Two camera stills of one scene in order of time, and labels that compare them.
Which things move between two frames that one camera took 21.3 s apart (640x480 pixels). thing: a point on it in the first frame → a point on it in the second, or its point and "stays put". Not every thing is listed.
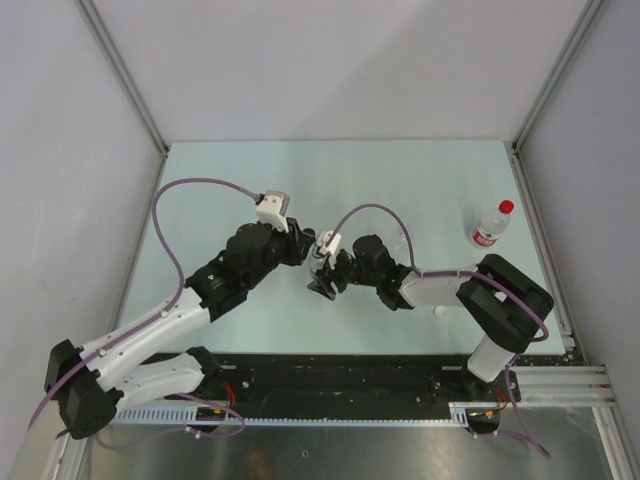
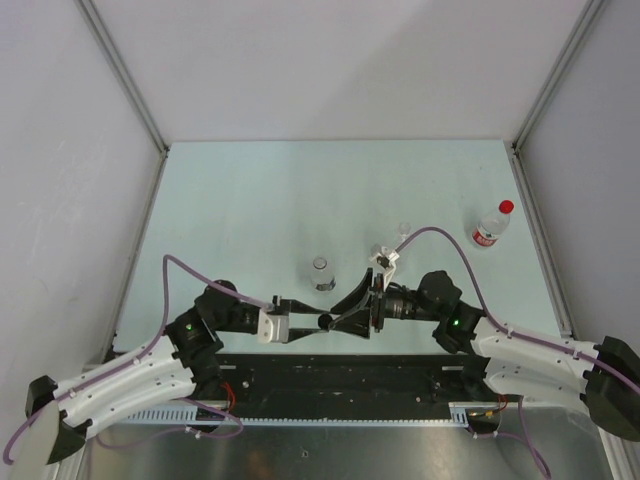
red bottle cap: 506,206 stays put
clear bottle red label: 490,228 stays put
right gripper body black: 342,274 → 377,303
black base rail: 326,383 stays put
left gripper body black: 285,246 → 282,306
